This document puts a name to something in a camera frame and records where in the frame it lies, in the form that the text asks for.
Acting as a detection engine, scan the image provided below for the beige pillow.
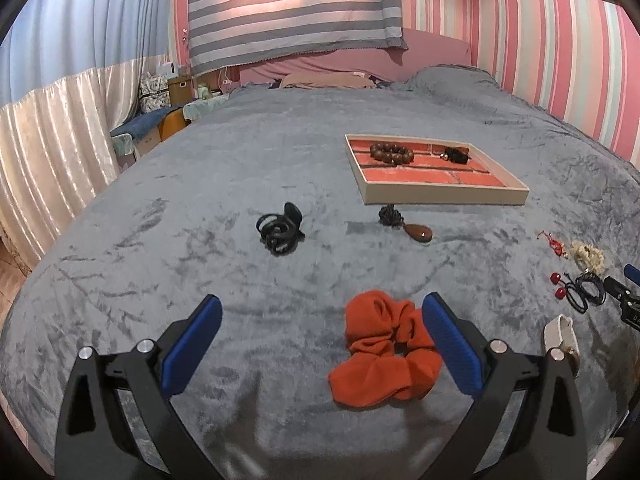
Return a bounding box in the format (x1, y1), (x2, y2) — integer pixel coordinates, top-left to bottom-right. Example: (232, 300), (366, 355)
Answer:
(279, 71), (373, 90)

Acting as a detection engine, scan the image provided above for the beige fuzzy scrunchie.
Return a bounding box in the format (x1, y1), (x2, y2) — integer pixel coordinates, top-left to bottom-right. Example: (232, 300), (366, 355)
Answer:
(571, 240), (607, 275)

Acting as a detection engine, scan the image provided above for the black hair claw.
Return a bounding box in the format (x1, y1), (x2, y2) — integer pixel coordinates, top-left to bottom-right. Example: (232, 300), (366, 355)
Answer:
(256, 201), (306, 256)

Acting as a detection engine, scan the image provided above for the orange scrunchie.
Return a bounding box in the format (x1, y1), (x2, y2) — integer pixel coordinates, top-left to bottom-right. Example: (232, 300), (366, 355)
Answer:
(327, 290), (443, 408)

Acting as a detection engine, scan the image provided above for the grey plush bed blanket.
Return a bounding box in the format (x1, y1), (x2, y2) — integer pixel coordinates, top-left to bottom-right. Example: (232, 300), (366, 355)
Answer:
(0, 65), (640, 480)

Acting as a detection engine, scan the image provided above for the blue folded cloth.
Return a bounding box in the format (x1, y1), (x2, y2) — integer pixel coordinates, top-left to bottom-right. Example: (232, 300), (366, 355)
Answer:
(110, 110), (171, 138)

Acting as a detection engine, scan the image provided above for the orange stool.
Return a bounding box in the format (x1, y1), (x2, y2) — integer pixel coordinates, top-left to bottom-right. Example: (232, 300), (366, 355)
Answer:
(160, 110), (188, 142)

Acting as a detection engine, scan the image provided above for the beige tray with brick-print lining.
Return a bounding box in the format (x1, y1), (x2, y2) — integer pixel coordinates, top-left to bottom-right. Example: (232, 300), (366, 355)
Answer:
(345, 133), (530, 207)

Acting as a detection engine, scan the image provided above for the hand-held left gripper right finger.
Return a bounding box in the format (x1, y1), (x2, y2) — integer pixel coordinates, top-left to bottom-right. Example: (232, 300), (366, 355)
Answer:
(421, 292), (588, 480)

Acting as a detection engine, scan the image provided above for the red knotted charm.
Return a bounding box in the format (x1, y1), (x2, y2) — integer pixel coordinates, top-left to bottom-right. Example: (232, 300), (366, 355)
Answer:
(537, 230), (570, 259)

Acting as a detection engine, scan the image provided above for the floral storage box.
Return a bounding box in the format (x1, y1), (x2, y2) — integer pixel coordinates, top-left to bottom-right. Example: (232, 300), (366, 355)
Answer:
(139, 72), (171, 111)

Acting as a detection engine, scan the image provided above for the white strap wristwatch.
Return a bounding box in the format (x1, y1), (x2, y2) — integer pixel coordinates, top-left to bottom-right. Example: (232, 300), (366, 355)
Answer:
(544, 314), (582, 378)

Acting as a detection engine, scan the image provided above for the pink headboard cover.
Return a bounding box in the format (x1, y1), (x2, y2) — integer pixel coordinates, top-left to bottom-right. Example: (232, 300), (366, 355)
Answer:
(240, 27), (473, 86)

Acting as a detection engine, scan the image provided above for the pale green cloth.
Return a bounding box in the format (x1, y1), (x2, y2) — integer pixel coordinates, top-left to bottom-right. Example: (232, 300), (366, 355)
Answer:
(182, 95), (231, 123)

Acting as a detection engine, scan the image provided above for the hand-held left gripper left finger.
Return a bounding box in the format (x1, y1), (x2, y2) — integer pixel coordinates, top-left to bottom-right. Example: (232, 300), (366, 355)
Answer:
(55, 294), (223, 480)

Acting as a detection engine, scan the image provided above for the brown wooden bead bracelet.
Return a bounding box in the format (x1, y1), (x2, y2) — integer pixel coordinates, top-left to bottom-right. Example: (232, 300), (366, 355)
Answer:
(369, 142), (416, 167)

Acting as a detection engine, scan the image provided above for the brown pendant necklace black cord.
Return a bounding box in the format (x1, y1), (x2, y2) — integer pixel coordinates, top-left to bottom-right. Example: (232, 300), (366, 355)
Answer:
(377, 204), (435, 246)

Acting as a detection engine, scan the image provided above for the striped grey pink pillow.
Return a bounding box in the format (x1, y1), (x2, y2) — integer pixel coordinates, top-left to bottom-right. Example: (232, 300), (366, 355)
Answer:
(182, 0), (408, 77)

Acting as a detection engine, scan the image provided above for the blue-grey curtain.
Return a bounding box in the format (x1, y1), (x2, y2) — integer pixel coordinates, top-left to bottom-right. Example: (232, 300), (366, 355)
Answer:
(0, 0), (176, 106)

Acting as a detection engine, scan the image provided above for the brown cardboard box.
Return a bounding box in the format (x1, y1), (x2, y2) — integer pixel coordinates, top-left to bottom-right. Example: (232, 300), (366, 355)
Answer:
(167, 75), (193, 107)

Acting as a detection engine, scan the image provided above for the cream satin curtain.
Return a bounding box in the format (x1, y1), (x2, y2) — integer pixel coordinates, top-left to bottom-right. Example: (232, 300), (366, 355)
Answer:
(0, 55), (173, 266)

